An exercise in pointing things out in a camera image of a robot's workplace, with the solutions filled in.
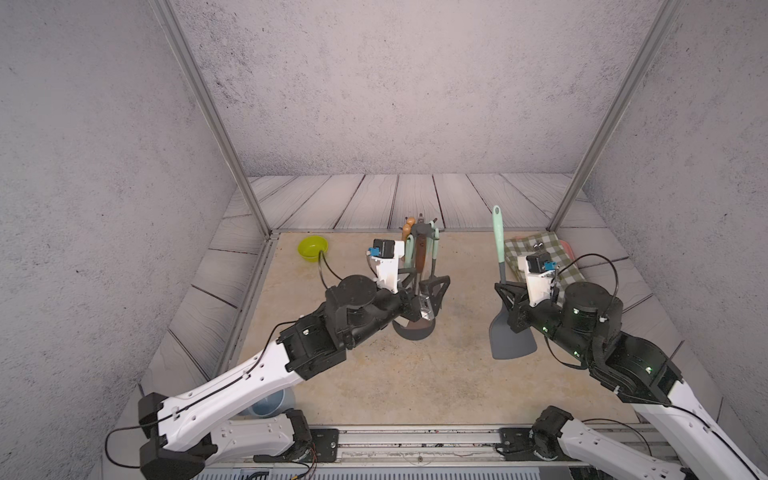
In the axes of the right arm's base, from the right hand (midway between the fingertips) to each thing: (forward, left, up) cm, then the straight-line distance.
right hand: (501, 284), depth 61 cm
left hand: (-3, +13, +5) cm, 15 cm away
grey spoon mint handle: (+11, +12, -2) cm, 17 cm away
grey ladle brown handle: (+8, +16, 0) cm, 18 cm away
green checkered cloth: (+44, -34, -34) cm, 65 cm away
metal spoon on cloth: (+42, -31, -34) cm, 63 cm away
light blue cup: (-16, +50, -26) cm, 58 cm away
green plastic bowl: (+40, +55, -32) cm, 75 cm away
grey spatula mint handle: (-9, -1, -8) cm, 12 cm away
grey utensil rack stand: (+6, +16, -32) cm, 36 cm away
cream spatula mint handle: (+9, +19, 0) cm, 21 cm away
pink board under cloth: (+40, -42, -35) cm, 68 cm away
